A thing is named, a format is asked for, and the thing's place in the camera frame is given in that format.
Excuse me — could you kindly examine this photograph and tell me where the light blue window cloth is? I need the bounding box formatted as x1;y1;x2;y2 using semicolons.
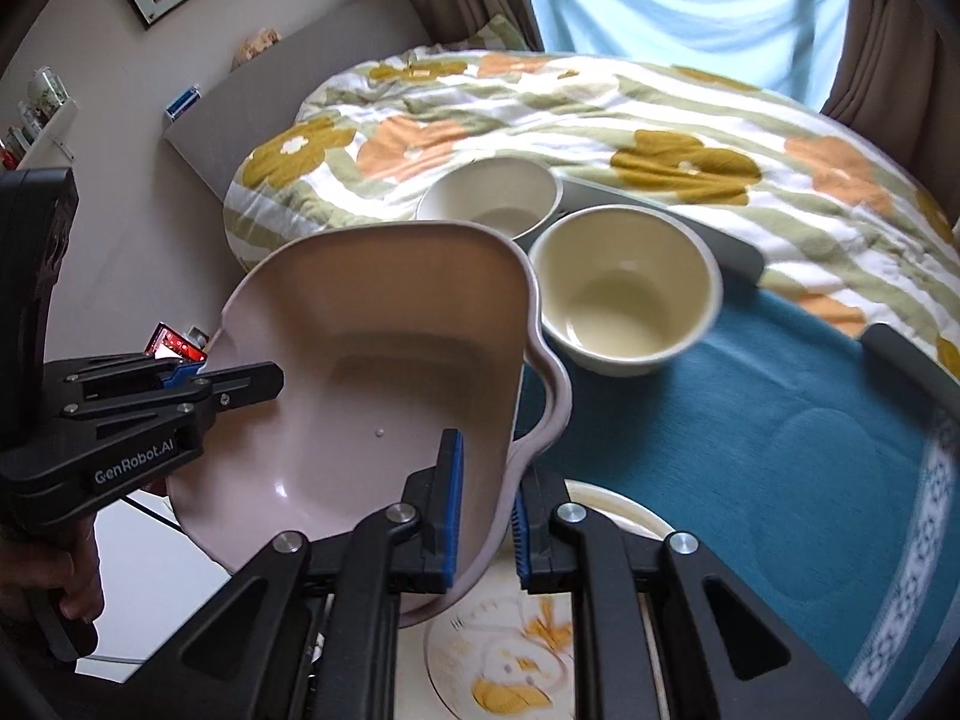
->
510;0;860;110

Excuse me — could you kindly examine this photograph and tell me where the person's left hand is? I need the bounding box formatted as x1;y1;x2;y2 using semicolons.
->
0;521;104;623

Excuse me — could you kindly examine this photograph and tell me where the cream bowl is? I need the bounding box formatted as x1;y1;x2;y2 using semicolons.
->
529;206;725;377

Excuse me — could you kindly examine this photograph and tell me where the red phone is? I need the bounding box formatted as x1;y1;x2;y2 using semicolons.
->
142;322;209;365

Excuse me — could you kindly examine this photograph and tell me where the small white bowl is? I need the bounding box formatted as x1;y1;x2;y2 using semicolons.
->
415;156;563;241

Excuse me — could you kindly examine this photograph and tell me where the white wall shelf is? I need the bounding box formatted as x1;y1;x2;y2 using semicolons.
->
0;67;80;173

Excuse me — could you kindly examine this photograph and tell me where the blue tablecloth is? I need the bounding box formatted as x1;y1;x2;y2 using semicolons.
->
510;281;960;720

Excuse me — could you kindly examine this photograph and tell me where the grey headboard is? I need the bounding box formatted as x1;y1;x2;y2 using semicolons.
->
163;0;436;200

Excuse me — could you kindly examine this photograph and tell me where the floral blanket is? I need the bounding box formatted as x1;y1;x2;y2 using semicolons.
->
223;47;960;383

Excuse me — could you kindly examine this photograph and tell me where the green striped pillow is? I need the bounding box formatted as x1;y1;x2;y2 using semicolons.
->
442;13;530;53

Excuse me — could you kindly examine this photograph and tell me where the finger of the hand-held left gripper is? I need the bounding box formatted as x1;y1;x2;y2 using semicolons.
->
64;361;286;425
45;358;205;391

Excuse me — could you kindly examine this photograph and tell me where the white plate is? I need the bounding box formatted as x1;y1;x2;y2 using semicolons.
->
562;478;676;541

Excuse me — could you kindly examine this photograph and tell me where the small orange printed dish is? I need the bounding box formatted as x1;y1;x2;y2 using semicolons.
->
397;574;578;720

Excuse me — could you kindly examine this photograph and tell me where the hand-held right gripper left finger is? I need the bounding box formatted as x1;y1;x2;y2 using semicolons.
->
135;429;464;720

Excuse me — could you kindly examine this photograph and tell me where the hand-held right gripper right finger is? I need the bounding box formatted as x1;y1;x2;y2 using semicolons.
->
510;465;871;720

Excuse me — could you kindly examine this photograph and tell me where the pink bowl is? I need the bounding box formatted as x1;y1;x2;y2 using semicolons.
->
165;219;575;629

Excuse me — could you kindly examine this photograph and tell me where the small plush toy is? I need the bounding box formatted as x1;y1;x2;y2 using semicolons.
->
231;28;282;68

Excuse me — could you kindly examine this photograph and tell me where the small blue white box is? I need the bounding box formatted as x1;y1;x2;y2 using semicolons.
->
163;85;202;122

